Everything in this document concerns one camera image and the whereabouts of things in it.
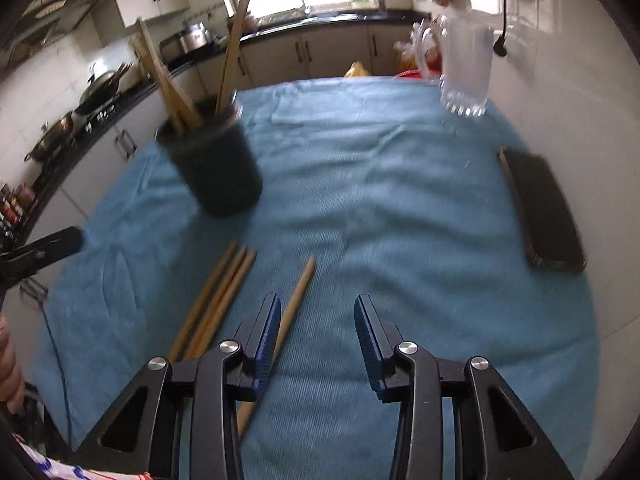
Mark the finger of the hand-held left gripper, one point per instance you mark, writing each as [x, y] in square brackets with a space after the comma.
[45, 249]

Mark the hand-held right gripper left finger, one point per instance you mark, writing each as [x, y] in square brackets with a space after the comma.
[265, 345]

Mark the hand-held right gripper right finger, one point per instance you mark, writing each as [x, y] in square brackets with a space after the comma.
[372, 350]

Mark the dark grey chopstick holder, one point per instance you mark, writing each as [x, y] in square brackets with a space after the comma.
[215, 170]

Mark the person's left hand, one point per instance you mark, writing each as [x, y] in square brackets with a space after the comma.
[9, 365]

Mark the row of seasoning bottles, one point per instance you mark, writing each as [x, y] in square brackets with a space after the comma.
[17, 205]

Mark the dark frying pan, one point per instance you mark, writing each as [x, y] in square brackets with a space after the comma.
[52, 137]

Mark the gas stove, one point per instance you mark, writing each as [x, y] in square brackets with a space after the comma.
[100, 115]

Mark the blue tablecloth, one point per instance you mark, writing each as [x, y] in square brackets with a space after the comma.
[375, 200]

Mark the metal wok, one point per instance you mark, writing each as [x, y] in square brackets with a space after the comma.
[102, 89]

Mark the smartphone in brown case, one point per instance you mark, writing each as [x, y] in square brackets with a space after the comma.
[545, 210]

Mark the range hood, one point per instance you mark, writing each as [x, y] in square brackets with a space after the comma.
[55, 15]

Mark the stainless steel appliance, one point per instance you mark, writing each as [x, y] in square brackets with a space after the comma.
[192, 37]

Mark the red plastic basin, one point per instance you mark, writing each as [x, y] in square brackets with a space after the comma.
[412, 75]

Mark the yellow plastic bag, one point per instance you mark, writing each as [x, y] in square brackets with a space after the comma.
[357, 71]

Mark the beige lower kitchen cabinets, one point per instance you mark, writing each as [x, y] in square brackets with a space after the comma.
[280, 60]

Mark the large glass mug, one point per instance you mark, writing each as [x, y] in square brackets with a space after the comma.
[465, 75]

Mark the trash bin with plastic bags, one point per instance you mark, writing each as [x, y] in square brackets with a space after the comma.
[405, 52]

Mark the black kitchen countertop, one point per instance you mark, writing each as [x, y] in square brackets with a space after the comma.
[320, 20]

